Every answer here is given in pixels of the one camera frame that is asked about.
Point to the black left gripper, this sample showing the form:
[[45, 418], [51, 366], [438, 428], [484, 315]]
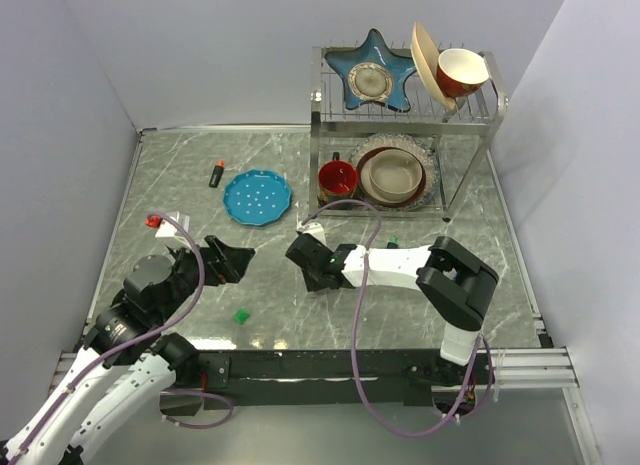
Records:
[[223, 263]]

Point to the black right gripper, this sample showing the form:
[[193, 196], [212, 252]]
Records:
[[312, 285]]

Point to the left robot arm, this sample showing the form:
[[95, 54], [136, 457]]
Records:
[[127, 356]]

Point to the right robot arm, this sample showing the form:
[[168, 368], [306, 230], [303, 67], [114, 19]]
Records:
[[458, 284]]

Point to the green highlighter cap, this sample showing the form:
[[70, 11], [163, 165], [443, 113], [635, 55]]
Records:
[[241, 316]]

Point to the blue polka dot plate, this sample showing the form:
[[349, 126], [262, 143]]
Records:
[[257, 197]]

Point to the black green-tipped highlighter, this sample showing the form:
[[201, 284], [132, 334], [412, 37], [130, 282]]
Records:
[[392, 243]]

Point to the dark floral red mug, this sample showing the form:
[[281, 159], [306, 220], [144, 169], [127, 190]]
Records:
[[337, 180]]

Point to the black orange-tipped highlighter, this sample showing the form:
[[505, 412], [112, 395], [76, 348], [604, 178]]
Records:
[[216, 175]]

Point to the beige bowl on lower shelf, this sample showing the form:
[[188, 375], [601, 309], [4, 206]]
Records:
[[391, 177]]

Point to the stainless steel dish rack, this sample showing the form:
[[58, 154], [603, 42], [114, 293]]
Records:
[[460, 139]]

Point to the dark red plate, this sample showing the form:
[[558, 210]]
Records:
[[417, 195]]

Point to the patterned glass plate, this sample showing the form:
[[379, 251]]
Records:
[[397, 172]]

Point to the blue star-shaped dish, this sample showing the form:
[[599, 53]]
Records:
[[372, 73]]

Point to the cream plate on rack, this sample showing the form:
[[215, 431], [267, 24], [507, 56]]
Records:
[[425, 56]]

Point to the red and white bowl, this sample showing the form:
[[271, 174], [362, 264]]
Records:
[[460, 72]]

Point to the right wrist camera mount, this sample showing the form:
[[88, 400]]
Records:
[[312, 228]]

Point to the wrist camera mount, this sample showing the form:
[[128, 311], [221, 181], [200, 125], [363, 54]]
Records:
[[312, 228], [166, 230]]

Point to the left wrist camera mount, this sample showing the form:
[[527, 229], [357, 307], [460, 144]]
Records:
[[166, 230]]

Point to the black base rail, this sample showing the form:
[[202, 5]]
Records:
[[250, 393]]

